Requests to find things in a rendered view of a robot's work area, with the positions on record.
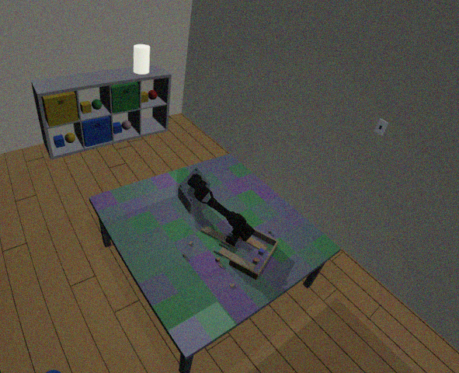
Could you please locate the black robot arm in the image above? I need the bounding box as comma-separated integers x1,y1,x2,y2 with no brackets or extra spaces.
187,174,255,241

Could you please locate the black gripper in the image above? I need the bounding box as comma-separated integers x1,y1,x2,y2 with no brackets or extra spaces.
225,228,241,246

